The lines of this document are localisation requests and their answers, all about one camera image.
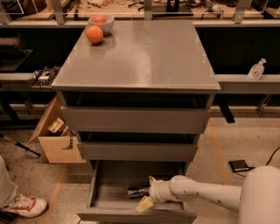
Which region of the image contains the white bowl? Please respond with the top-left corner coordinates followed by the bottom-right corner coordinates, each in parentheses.
top-left (88, 15), bottom-right (115, 35)

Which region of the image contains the clear sanitizer bottle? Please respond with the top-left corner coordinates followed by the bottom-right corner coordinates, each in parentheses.
top-left (248, 58), bottom-right (266, 81)

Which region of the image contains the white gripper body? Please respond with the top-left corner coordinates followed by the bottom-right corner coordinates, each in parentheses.
top-left (149, 180), bottom-right (173, 203)

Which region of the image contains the snack package in box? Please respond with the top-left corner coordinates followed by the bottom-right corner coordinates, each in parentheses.
top-left (48, 117), bottom-right (65, 134)

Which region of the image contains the grey drawer cabinet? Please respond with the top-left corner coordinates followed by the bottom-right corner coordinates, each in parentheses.
top-left (51, 19), bottom-right (221, 165)

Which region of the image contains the orange fruit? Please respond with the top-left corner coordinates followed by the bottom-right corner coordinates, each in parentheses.
top-left (86, 25), bottom-right (103, 44)

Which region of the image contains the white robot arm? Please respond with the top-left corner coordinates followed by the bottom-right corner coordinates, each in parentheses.
top-left (136, 166), bottom-right (280, 224)

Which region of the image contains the black stick on floor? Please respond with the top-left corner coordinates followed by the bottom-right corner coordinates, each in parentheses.
top-left (0, 133), bottom-right (41, 157)

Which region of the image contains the grey bottom drawer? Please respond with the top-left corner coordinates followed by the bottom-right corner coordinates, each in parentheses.
top-left (77, 160), bottom-right (196, 224)

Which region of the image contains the grey top drawer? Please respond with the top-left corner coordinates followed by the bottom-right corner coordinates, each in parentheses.
top-left (60, 106), bottom-right (209, 134)

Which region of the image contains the long grey workbench shelf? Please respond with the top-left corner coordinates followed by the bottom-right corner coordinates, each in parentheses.
top-left (0, 73), bottom-right (280, 95)

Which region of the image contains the red fruit in bowl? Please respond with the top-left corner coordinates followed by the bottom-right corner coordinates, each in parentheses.
top-left (91, 15), bottom-right (107, 24)

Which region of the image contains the black foot pedal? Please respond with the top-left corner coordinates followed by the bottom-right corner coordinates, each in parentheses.
top-left (228, 160), bottom-right (249, 172)

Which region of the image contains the light trouser leg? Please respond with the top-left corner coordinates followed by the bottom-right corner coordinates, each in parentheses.
top-left (0, 156), bottom-right (18, 207)

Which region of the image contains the black floor cable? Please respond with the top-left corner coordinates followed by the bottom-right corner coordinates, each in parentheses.
top-left (233, 145), bottom-right (280, 179)

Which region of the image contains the patterned notebook on shelf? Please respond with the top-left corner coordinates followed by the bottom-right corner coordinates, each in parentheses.
top-left (33, 66), bottom-right (60, 87)

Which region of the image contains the blue silver redbull can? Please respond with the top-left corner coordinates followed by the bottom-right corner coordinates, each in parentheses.
top-left (127, 185), bottom-right (150, 199)

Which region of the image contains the white red sneaker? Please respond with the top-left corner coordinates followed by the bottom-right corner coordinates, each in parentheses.
top-left (3, 193), bottom-right (48, 218)

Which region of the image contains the open cardboard box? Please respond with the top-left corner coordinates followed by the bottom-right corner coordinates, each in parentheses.
top-left (29, 96), bottom-right (86, 164)

